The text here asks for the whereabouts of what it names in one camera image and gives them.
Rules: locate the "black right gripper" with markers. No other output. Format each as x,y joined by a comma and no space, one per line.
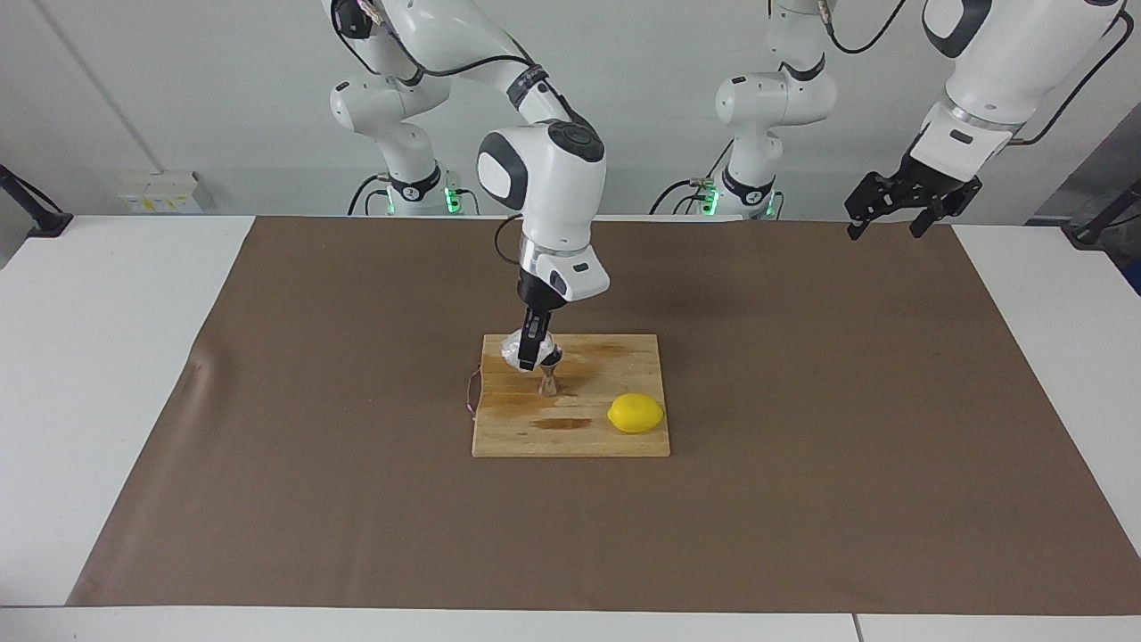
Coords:
537,300

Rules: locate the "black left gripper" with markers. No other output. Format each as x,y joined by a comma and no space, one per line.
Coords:
936,183

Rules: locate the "clear faceted glass cup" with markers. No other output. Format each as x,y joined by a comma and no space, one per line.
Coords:
512,349

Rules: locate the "steel double jigger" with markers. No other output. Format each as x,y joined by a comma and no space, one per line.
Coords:
550,385

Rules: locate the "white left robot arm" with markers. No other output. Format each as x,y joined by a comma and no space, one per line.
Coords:
998,62

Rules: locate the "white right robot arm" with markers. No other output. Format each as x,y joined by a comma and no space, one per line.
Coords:
553,196

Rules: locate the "wooden cutting board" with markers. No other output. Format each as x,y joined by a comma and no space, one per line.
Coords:
517,428

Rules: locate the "yellow lemon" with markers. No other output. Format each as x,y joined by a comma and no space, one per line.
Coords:
636,413

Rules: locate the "black clamp stand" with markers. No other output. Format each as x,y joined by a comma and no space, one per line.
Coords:
49,223
1092,234

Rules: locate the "brown paper table mat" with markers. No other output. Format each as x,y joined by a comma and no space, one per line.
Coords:
802,517

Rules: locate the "white wall socket strip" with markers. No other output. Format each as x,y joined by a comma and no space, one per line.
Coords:
160,192

